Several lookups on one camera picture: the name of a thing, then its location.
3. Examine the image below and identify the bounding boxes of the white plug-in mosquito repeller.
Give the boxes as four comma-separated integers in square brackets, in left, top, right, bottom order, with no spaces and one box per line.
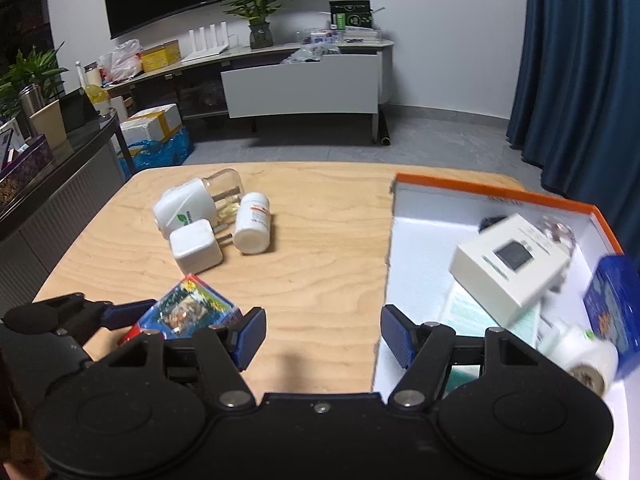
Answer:
[152,167,244,241]

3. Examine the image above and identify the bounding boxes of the dark glass top sideboard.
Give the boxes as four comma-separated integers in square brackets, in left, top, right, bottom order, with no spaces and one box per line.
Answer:
[0,107,136,321]

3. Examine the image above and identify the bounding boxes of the white pill bottle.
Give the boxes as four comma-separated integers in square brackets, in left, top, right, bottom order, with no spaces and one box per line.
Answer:
[233,192,272,255]

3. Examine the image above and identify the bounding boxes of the clear plastic case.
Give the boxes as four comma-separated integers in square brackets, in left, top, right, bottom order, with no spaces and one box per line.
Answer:
[345,25,384,44]

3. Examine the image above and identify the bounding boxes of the white box with black print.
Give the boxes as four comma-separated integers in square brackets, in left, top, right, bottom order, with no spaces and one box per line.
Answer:
[448,212,573,328]

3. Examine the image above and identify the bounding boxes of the white cabinet drawer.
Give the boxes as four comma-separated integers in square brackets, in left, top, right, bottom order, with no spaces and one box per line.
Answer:
[221,52,380,120]

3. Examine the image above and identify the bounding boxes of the clear plastic bags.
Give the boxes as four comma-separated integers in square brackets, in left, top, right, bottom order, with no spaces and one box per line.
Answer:
[280,42,341,66]

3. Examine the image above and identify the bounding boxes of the white and yellow carton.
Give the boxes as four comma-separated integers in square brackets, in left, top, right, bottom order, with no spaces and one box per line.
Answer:
[119,104,183,156]

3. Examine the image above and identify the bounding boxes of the leafy green plant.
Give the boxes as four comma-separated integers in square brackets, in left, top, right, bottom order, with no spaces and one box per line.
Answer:
[0,42,68,121]

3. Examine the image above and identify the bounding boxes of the white plug-in device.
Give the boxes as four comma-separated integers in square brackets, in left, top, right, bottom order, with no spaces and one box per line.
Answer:
[537,320,620,396]

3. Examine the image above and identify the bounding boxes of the white cube charger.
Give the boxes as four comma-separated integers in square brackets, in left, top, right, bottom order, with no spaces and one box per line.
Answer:
[169,218,235,275]

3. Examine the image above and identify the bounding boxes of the clear cube cap bottle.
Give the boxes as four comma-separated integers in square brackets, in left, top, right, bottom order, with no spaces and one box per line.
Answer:
[530,212,579,261]

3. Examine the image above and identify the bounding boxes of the white router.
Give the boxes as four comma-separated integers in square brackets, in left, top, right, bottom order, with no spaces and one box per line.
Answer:
[181,22,231,63]

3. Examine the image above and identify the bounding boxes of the yellow box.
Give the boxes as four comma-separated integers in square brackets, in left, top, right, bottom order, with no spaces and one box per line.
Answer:
[140,40,182,73]

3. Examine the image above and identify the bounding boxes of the purple patterned box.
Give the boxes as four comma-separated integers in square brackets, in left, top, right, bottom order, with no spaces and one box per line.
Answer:
[0,134,55,206]

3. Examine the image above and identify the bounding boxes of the television cabinet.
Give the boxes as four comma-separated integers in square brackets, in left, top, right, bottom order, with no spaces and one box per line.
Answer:
[102,37,396,146]

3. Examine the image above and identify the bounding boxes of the orange rimmed white box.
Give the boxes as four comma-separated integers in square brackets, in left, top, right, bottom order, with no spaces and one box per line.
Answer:
[372,172,640,480]

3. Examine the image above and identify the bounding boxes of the white plastic bag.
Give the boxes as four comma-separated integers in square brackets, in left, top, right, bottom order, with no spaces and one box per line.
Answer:
[97,39,143,83]

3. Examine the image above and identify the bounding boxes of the blue curtain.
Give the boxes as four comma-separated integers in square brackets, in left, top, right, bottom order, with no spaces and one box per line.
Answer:
[506,0,640,211]

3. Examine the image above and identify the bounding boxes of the red and blue card pack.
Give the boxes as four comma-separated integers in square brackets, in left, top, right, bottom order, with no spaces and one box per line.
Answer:
[118,274,244,346]

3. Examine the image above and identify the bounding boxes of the teal green carton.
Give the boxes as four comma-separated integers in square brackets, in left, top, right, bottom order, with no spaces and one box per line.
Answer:
[437,280,556,394]

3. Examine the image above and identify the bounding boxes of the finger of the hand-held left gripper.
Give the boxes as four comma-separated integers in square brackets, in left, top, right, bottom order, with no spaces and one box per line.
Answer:
[50,294,159,346]

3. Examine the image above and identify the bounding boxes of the black stand-up device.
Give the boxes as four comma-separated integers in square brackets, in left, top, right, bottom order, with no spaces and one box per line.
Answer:
[59,87,100,133]

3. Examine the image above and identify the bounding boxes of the steel tumbler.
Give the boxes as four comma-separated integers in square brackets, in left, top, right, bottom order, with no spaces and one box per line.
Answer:
[19,84,43,138]

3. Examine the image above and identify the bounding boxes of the blue plastic bag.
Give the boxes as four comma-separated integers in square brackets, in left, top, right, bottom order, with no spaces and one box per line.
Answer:
[117,125,195,176]

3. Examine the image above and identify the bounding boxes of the potted plant in dark vase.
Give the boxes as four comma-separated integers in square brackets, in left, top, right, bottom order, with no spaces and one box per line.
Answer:
[220,0,288,51]

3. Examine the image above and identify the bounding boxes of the green and black box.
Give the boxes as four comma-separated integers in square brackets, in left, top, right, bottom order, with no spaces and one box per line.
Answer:
[329,0,372,30]

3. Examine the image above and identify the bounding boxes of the blue box with barcode label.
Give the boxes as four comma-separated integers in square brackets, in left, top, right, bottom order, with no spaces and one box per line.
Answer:
[582,254,640,381]

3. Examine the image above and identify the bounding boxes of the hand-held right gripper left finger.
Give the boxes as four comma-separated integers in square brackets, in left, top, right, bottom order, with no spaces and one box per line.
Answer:
[102,306,268,409]

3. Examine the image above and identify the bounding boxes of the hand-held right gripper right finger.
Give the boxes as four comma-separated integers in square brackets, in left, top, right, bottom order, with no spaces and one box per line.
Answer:
[380,304,546,408]

